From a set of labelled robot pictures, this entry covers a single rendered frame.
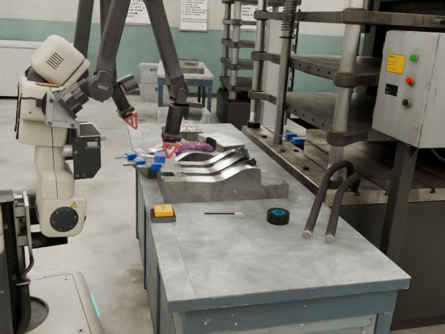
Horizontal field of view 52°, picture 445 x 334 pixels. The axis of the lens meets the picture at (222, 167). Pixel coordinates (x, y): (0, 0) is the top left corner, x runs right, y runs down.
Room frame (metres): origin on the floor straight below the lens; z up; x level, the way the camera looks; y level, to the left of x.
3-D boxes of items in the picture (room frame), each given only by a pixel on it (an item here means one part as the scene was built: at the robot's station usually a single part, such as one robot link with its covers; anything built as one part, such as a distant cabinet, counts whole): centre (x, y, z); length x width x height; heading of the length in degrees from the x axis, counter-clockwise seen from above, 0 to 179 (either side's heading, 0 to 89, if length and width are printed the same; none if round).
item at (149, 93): (8.38, 1.27, 0.16); 0.60 x 0.42 x 0.33; 94
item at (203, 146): (2.12, 0.18, 0.90); 0.26 x 0.18 x 0.08; 122
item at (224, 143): (2.13, 0.18, 0.86); 0.50 x 0.26 x 0.11; 122
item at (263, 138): (2.60, -0.69, 0.76); 1.30 x 0.84 x 0.07; 15
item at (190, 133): (2.57, 0.23, 0.84); 0.20 x 0.15 x 0.07; 105
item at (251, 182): (1.80, 0.00, 0.87); 0.50 x 0.26 x 0.14; 105
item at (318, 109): (2.59, -0.70, 0.96); 1.29 x 0.83 x 0.18; 15
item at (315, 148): (2.53, -0.63, 0.87); 0.50 x 0.27 x 0.17; 105
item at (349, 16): (2.59, -0.70, 1.45); 1.29 x 0.82 x 0.19; 15
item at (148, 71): (8.39, 1.28, 0.49); 0.60 x 0.42 x 0.33; 94
